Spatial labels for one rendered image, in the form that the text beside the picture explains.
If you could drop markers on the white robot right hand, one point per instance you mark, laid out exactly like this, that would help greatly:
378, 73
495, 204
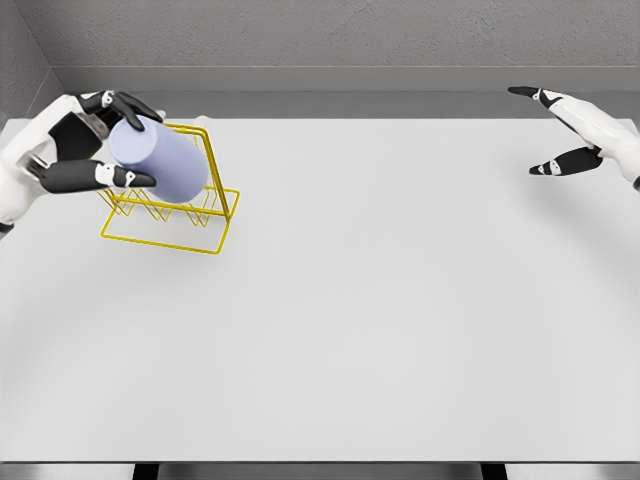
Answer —
595, 125

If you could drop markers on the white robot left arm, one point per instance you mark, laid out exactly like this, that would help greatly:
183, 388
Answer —
7, 210

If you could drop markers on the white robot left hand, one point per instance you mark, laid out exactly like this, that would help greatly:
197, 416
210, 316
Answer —
35, 140

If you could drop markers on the lavender cup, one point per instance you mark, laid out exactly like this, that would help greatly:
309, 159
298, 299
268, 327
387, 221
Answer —
165, 165

